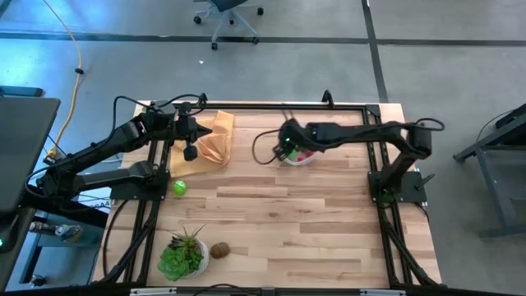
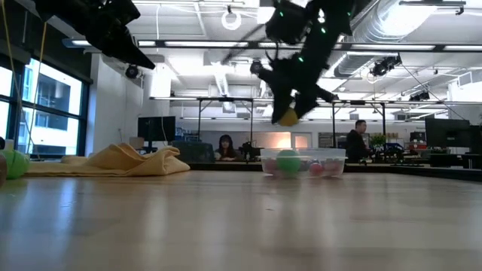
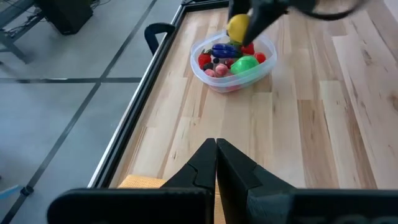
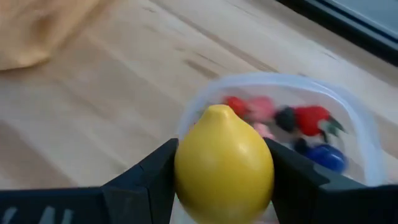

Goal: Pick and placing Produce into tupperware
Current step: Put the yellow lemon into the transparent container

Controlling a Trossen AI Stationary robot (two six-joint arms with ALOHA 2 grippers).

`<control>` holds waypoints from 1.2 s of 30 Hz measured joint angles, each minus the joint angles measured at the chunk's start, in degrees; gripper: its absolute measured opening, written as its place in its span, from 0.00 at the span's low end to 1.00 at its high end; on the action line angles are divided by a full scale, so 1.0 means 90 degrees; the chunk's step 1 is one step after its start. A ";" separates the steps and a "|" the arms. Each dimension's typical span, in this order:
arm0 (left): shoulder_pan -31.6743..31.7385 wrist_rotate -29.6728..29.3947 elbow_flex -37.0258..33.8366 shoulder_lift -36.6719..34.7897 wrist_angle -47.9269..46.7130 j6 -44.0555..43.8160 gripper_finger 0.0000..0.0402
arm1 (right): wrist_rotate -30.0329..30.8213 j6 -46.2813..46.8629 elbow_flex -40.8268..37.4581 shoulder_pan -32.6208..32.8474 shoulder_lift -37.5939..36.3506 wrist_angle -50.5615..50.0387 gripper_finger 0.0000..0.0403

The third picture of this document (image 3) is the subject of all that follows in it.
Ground purple toy eggplant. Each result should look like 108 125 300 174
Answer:
211 42 240 59

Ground black floor box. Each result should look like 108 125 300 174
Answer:
35 0 94 35

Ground red toy strawberry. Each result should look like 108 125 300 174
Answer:
198 51 213 70
239 42 256 56

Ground black frame clamp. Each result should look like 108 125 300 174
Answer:
144 22 177 56

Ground clear plastic tupperware container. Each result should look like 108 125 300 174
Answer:
190 30 277 93

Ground green toy pepper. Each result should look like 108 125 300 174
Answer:
229 55 260 75

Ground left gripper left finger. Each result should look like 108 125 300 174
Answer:
46 138 218 224

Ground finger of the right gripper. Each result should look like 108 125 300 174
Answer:
228 0 252 21
243 0 290 46

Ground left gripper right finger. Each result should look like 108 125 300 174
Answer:
216 138 398 224

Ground black aluminium table frame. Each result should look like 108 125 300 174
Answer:
88 0 231 189

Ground grey metal table legs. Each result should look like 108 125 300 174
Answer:
0 0 35 65

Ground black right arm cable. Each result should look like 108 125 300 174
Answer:
289 0 366 21

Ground yellow toy lemon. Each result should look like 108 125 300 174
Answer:
226 13 252 44

